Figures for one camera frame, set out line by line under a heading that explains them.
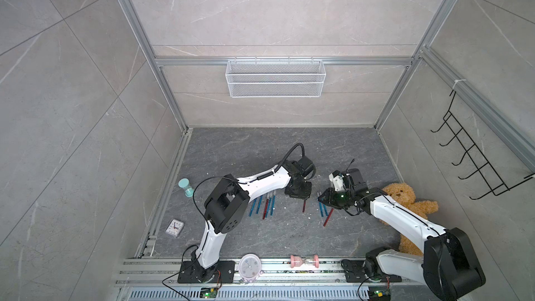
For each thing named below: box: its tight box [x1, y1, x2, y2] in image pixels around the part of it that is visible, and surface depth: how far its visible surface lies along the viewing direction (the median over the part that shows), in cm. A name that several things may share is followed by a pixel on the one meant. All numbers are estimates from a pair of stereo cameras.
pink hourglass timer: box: [289, 254, 320, 269], surface depth 75 cm
